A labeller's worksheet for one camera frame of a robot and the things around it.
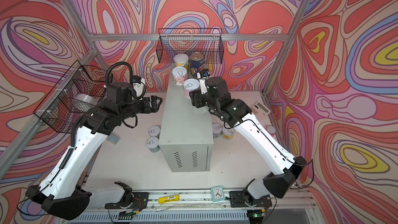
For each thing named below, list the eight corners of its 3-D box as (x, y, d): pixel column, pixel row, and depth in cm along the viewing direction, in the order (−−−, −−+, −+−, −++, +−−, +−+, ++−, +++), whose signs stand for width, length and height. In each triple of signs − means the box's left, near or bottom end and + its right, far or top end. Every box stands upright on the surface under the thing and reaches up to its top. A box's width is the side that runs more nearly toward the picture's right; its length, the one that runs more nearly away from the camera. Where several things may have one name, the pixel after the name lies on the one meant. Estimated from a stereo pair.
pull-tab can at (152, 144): (147, 152, 90) (145, 149, 86) (150, 140, 95) (148, 136, 91) (159, 152, 90) (157, 149, 86) (161, 140, 95) (159, 136, 91)
